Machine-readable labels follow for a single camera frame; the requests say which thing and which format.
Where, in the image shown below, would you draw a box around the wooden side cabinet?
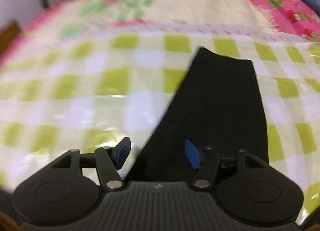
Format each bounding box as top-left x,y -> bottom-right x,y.
0,21 -> 21,55

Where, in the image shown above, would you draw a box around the floral cream pink bedsheet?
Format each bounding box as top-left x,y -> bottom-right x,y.
26,0 -> 319,41

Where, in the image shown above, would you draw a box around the black pants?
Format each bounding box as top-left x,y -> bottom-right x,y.
125,47 -> 268,182

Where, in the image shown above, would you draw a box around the green checkered plastic sheet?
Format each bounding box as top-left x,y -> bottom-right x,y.
1,32 -> 319,223

